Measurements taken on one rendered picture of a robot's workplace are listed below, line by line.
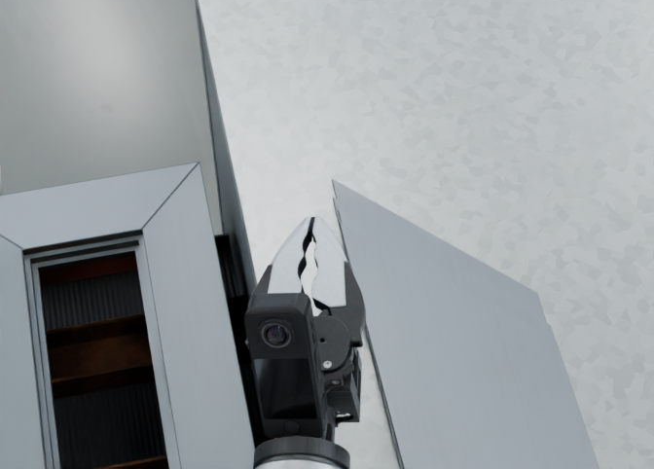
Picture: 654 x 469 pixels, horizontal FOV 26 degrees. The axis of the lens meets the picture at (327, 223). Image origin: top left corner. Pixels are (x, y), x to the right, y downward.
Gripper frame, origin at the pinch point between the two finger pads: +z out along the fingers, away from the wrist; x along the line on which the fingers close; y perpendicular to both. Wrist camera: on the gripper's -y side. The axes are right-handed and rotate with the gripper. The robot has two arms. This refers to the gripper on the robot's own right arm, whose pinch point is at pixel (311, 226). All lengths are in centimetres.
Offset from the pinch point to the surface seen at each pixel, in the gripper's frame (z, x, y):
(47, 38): 137, -86, 135
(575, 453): -1.9, 21.0, 41.5
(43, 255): 33, -45, 56
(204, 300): 26, -23, 57
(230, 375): 16, -19, 58
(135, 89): 124, -65, 138
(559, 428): 0.8, 19.5, 41.2
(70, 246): 34, -42, 56
